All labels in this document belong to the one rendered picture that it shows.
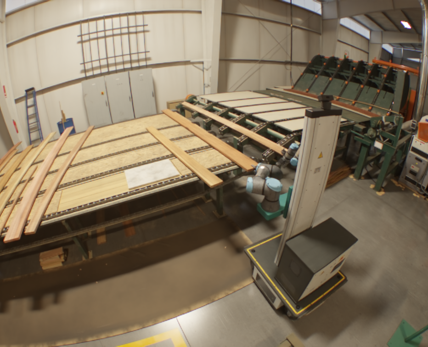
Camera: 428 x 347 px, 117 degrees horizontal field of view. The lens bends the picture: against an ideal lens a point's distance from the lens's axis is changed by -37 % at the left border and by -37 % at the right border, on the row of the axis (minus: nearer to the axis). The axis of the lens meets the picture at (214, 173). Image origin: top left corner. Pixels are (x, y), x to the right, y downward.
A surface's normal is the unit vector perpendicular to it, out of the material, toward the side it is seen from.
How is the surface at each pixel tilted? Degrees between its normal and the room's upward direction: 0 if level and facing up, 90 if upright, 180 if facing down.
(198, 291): 0
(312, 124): 90
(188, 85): 90
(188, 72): 85
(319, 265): 0
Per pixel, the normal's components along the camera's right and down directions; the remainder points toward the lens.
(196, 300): -0.03, -0.86
